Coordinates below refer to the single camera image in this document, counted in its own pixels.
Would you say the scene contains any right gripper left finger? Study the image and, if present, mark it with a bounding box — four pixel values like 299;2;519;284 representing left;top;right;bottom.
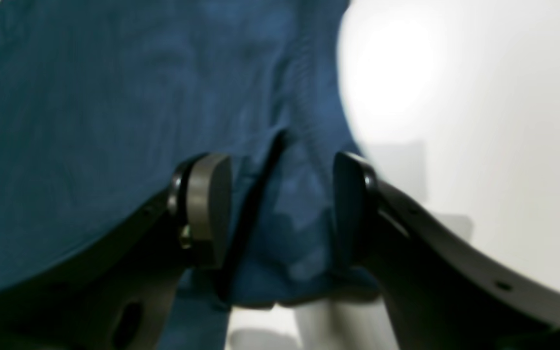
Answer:
0;153;232;350

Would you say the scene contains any blue T-shirt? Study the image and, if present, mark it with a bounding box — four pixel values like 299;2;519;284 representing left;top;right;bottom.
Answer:
0;0;378;350

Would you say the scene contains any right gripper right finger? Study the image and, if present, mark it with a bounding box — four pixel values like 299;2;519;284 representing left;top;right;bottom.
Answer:
333;152;560;350

